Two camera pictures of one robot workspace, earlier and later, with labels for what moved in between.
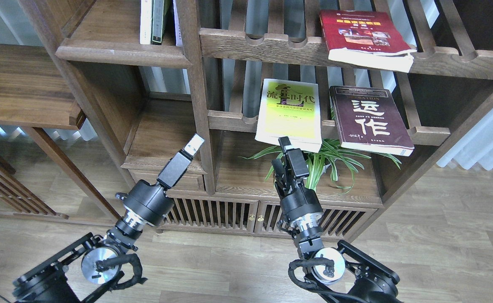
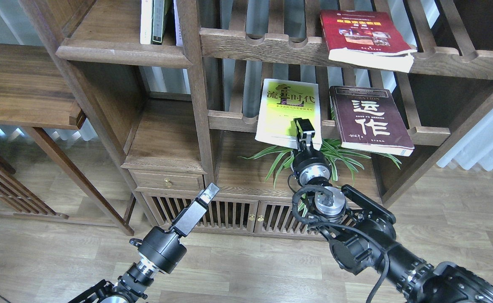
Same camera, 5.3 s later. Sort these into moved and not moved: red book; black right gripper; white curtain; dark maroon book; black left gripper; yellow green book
Moved: black right gripper; black left gripper
Not moved: yellow green book; red book; white curtain; dark maroon book
